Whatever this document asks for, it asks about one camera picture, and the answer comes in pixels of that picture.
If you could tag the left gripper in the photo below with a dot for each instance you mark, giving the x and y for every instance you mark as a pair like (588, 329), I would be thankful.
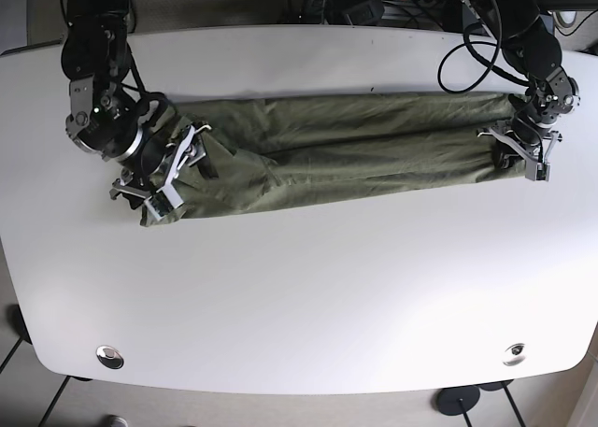
(529, 135)

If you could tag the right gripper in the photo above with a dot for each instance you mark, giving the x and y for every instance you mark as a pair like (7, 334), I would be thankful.
(142, 131)

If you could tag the olive green T-shirt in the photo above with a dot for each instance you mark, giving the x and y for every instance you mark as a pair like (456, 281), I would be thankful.
(280, 153)

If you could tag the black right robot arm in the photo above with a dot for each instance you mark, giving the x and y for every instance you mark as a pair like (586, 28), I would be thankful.
(96, 43)

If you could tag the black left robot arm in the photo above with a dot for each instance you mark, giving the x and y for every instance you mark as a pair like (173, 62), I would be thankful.
(511, 40)

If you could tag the right silver table grommet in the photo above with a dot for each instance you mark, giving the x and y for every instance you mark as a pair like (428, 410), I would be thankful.
(514, 355)

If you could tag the silver table grommet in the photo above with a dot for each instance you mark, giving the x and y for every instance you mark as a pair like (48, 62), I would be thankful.
(109, 357)
(514, 355)

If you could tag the left silver table grommet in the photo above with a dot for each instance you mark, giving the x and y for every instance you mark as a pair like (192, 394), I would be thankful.
(109, 357)

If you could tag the black round stand base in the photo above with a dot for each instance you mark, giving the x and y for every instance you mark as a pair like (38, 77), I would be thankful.
(456, 401)

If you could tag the left grey shoe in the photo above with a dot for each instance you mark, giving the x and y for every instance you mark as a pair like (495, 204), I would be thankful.
(114, 421)

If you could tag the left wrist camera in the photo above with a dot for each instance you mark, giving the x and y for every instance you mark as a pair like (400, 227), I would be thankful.
(537, 171)

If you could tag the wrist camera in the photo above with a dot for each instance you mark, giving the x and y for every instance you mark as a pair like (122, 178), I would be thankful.
(161, 203)
(537, 171)

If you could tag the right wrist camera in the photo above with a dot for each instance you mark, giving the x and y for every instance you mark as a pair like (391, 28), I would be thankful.
(161, 203)

